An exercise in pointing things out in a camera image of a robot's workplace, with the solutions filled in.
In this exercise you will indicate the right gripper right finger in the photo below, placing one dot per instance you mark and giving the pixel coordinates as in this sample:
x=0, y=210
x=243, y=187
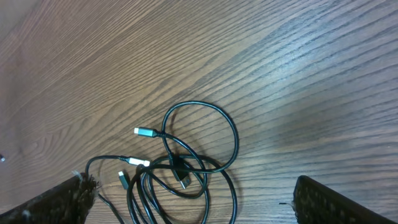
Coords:
x=315, y=203

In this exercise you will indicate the black cable small plugs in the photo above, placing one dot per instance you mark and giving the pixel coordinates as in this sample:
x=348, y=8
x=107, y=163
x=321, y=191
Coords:
x=190, y=171

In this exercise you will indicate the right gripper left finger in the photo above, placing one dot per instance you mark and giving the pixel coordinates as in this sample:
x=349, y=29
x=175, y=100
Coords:
x=68, y=202

